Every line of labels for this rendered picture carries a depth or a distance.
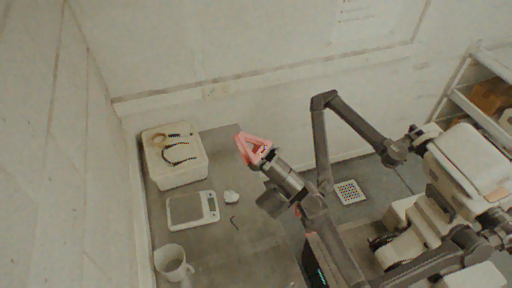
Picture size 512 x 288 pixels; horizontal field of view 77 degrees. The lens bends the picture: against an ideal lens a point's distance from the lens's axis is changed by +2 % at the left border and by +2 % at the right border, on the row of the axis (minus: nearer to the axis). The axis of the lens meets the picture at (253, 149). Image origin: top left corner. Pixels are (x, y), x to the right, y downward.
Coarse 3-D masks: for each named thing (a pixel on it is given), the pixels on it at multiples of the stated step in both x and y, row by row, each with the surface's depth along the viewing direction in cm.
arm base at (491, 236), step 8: (496, 216) 103; (480, 232) 103; (488, 232) 102; (496, 232) 101; (504, 232) 100; (488, 240) 101; (496, 240) 100; (504, 240) 100; (496, 248) 101; (504, 248) 100
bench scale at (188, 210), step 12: (204, 192) 171; (168, 204) 166; (180, 204) 164; (192, 204) 164; (204, 204) 166; (216, 204) 167; (168, 216) 161; (180, 216) 160; (192, 216) 160; (204, 216) 161; (216, 216) 162; (168, 228) 158; (180, 228) 158
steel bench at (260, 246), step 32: (224, 128) 206; (224, 160) 189; (160, 192) 174; (192, 192) 174; (256, 192) 174; (160, 224) 162; (224, 224) 162; (256, 224) 162; (192, 256) 151; (224, 256) 151; (256, 256) 151; (288, 256) 151
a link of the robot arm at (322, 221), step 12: (312, 192) 79; (300, 204) 81; (324, 204) 80; (312, 216) 81; (324, 216) 81; (324, 228) 84; (336, 228) 85; (324, 240) 86; (336, 240) 87; (336, 252) 89; (348, 252) 90; (336, 264) 92; (348, 264) 91; (348, 276) 93; (360, 276) 94
